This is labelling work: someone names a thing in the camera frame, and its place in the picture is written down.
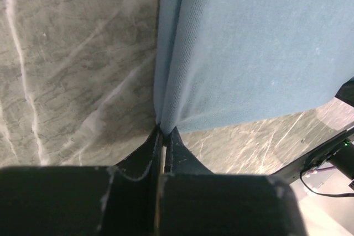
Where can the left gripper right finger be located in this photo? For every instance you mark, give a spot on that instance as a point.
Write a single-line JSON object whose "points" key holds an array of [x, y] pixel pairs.
{"points": [[195, 201]]}

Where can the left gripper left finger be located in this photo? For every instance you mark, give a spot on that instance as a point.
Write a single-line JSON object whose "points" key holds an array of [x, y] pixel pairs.
{"points": [[83, 200]]}

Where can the blue t shirt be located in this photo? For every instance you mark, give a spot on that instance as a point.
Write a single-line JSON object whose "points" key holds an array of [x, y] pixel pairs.
{"points": [[226, 62]]}

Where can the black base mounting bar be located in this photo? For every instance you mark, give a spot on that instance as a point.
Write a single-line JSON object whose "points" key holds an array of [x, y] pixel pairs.
{"points": [[313, 158]]}

